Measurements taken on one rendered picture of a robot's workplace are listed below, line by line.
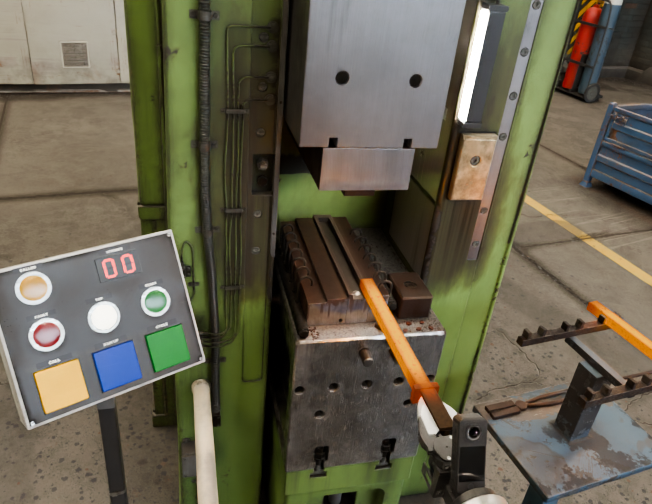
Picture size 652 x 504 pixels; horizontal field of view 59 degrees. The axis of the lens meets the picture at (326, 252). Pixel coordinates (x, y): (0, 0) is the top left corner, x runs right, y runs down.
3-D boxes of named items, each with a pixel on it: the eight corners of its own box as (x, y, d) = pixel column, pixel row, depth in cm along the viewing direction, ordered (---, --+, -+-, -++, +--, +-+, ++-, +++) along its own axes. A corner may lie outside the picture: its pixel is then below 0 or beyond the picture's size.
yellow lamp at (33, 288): (48, 302, 101) (44, 281, 99) (18, 304, 100) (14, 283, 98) (51, 292, 104) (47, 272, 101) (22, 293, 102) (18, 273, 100)
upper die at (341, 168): (408, 190, 126) (415, 148, 121) (318, 191, 121) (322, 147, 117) (356, 127, 161) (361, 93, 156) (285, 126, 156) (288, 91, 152)
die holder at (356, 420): (416, 456, 165) (447, 332, 142) (284, 473, 155) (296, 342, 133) (362, 333, 211) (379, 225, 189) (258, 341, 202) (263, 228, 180)
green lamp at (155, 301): (168, 314, 113) (167, 296, 111) (143, 315, 112) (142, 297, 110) (168, 305, 116) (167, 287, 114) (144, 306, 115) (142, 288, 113)
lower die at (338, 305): (384, 320, 144) (389, 292, 140) (305, 325, 139) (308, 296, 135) (343, 238, 179) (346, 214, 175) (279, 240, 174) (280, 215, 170)
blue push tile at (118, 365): (143, 377, 110) (133, 340, 109) (103, 392, 106) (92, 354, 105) (140, 376, 111) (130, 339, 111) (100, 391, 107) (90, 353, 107)
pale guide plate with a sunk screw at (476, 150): (482, 200, 147) (498, 135, 138) (449, 200, 144) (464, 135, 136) (478, 196, 148) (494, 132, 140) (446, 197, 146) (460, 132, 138)
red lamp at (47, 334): (61, 349, 102) (58, 329, 100) (32, 351, 101) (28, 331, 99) (64, 337, 104) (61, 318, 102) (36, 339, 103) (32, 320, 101)
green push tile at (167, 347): (191, 359, 116) (182, 323, 115) (155, 373, 112) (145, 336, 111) (188, 358, 117) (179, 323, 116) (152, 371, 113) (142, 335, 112)
